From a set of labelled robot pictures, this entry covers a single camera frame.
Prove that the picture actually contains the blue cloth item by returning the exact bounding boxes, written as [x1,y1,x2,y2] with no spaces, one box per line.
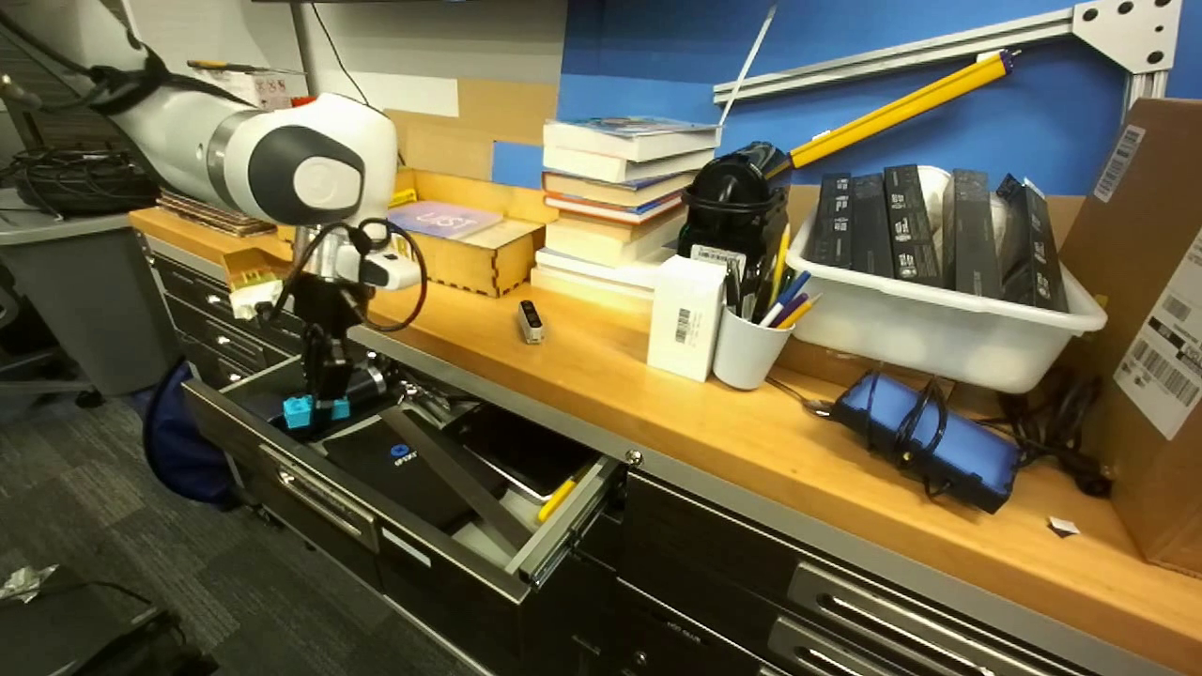
[830,368,1029,519]

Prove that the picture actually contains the blue Lego brick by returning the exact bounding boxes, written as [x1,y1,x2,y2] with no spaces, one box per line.
[278,391,356,435]

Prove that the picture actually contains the crumpled white paper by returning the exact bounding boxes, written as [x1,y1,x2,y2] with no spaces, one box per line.
[0,559,63,613]

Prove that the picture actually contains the black power cable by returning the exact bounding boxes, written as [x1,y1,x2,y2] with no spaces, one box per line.
[997,371,1120,505]

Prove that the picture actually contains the black floor object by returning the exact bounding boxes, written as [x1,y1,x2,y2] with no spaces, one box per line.
[0,569,222,676]

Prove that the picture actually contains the blue pen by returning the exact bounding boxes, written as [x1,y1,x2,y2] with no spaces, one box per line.
[767,267,817,332]

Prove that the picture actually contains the white plastic bin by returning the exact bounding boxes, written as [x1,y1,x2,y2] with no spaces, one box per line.
[783,162,1110,398]

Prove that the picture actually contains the black slim box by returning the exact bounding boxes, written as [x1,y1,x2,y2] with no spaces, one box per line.
[877,162,946,291]
[992,174,1069,315]
[841,168,902,281]
[803,174,858,267]
[940,167,1007,301]

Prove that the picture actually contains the small silver black device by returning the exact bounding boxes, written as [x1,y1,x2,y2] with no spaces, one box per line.
[515,298,548,351]

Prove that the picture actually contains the yellow handled tool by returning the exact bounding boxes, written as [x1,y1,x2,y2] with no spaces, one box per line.
[532,475,582,525]

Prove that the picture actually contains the wooden tray with Autolab sticker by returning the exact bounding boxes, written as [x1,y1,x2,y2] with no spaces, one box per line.
[126,167,548,306]

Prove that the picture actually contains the brown cardboard shipping box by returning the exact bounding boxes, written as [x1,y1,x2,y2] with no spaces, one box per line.
[1059,93,1202,581]

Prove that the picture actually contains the flat white book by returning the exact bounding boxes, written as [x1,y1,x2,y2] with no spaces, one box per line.
[528,245,667,310]

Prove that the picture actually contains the black metal workbench cabinet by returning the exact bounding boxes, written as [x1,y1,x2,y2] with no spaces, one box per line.
[141,238,1131,676]

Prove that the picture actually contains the thick cream book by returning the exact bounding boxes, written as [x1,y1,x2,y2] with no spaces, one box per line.
[544,199,692,271]

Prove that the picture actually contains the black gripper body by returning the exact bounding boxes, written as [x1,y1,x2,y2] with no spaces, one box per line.
[286,276,366,368]

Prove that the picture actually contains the dark blue bag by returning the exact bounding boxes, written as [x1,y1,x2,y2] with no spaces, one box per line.
[136,358,247,510]

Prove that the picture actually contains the white rectangular box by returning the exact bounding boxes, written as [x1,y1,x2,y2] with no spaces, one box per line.
[644,252,733,387]

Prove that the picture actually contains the thin white strip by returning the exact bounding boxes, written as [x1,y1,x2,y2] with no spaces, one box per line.
[712,0,780,126]

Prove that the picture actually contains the white pen cup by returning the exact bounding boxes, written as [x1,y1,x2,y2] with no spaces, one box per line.
[708,306,795,393]

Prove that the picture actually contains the red brown cover book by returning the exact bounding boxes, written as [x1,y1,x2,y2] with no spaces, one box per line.
[540,168,698,213]

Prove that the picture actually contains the black cable pile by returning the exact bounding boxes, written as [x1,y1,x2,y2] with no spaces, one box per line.
[0,131,165,227]

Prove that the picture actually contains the purple UIST booklet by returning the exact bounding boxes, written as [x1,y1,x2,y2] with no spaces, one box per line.
[376,199,507,245]

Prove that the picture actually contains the black box blue logo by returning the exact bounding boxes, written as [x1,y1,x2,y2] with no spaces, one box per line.
[305,410,498,539]

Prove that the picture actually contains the wide grey metal drawer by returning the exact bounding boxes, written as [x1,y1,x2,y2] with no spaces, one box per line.
[179,355,622,613]

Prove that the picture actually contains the silver metal tools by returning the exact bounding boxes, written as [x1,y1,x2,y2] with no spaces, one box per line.
[361,355,469,435]

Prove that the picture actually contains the aluminium rail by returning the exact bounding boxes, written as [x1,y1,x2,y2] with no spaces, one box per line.
[708,0,1185,111]

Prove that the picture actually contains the yellow pencil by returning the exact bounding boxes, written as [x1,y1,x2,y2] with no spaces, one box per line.
[767,221,795,306]

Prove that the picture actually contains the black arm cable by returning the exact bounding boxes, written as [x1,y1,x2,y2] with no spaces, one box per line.
[280,213,433,338]

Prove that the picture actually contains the thin blue spine book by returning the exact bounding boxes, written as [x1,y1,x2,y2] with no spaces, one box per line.
[540,144,717,191]

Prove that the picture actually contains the black bulky device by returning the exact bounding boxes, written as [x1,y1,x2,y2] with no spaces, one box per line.
[676,139,795,271]

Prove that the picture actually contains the thick white book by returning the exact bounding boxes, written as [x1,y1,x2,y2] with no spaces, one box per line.
[538,112,721,167]

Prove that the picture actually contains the yellow bar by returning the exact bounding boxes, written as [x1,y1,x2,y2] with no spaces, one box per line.
[783,50,1016,177]

